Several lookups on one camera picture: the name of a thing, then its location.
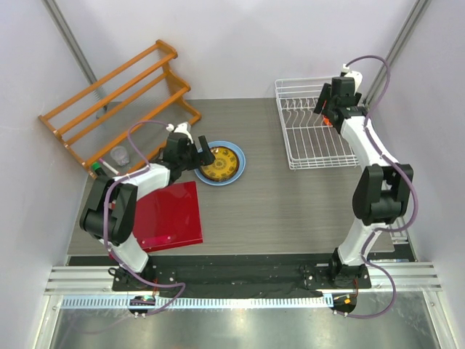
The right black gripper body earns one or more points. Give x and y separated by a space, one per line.
358 97

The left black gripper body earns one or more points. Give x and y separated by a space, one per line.
190 160

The yellow patterned plate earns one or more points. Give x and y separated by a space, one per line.
224 167

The orange plate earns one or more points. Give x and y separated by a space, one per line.
326 120

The light blue plate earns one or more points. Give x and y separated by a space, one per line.
242 164

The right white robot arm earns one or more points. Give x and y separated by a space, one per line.
382 193

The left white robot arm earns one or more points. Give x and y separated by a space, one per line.
110 208

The orange wooden rack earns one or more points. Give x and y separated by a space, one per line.
177 88

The clear plastic cup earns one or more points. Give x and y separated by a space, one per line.
120 155

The red acrylic board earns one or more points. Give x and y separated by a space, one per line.
168 218

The white pink pen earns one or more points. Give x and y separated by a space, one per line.
109 167

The green highlighter marker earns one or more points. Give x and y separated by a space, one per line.
97 170

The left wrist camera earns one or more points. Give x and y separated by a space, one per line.
183 128

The white wire dish rack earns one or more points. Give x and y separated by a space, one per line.
310 141

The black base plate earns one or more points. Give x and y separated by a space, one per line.
235 276

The white slotted cable duct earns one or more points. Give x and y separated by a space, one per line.
129 301

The aluminium rail frame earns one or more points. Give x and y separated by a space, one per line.
402 276

